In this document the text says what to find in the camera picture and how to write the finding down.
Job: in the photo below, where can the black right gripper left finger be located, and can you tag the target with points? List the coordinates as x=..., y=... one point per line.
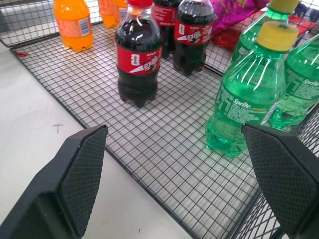
x=74, y=179

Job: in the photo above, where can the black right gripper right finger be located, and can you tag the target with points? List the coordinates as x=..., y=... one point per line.
x=281, y=174

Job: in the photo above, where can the green Sprite bottle yellow cap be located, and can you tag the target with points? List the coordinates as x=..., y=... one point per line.
x=300, y=82
x=264, y=27
x=246, y=99

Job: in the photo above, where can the cola bottle red label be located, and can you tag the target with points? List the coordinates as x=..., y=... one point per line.
x=193, y=37
x=165, y=22
x=138, y=57

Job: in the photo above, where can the red snack bag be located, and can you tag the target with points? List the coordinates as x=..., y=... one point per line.
x=225, y=37

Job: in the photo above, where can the orange soda bottle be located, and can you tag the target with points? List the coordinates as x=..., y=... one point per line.
x=108, y=12
x=121, y=8
x=74, y=25

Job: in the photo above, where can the magenta foil snack bag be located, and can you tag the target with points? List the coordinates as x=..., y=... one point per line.
x=230, y=12

